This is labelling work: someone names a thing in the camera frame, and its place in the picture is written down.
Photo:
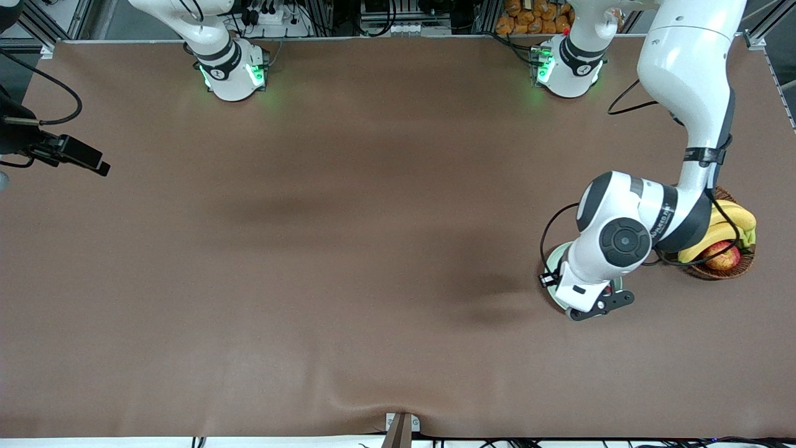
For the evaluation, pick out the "aluminium frame profile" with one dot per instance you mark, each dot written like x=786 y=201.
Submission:
x=754 y=38
x=40 y=34

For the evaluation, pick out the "red apple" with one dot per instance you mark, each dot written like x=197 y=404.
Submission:
x=721 y=256

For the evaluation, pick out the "white power strip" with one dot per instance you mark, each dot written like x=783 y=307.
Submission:
x=277 y=17

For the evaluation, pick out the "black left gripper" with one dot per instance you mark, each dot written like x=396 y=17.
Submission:
x=550 y=279

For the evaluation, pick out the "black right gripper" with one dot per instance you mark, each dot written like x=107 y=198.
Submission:
x=17 y=134

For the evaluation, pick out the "pale green plate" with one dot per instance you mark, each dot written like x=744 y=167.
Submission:
x=558 y=255

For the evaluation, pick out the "table cover cloth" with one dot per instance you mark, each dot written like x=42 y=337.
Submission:
x=311 y=311

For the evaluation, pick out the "brown wicker basket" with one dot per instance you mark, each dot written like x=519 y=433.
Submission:
x=715 y=275

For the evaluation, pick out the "bag of orange buns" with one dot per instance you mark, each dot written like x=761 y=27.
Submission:
x=535 y=18

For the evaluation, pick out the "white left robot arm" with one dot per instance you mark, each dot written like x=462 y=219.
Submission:
x=690 y=62

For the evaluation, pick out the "grey metal table clamp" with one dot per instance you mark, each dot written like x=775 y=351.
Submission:
x=401 y=429

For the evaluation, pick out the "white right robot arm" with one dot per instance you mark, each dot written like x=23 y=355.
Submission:
x=230 y=78

